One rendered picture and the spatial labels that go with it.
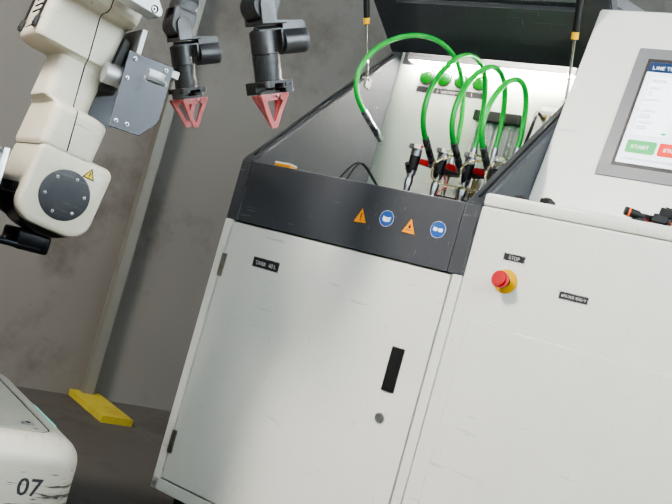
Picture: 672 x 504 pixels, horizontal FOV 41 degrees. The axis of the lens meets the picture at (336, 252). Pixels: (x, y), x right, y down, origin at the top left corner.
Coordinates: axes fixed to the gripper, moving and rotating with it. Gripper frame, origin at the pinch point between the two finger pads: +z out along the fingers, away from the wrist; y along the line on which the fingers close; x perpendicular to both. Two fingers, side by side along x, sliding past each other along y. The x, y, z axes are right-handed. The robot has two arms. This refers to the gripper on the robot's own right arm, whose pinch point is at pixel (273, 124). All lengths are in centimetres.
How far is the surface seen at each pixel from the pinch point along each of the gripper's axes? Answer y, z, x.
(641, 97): -28, 4, -83
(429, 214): -12.3, 24.1, -29.9
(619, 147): -28, 15, -74
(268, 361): 17, 57, 1
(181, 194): 176, 34, -45
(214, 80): 176, -11, -66
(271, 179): 30.6, 15.5, -13.3
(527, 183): -15, 21, -57
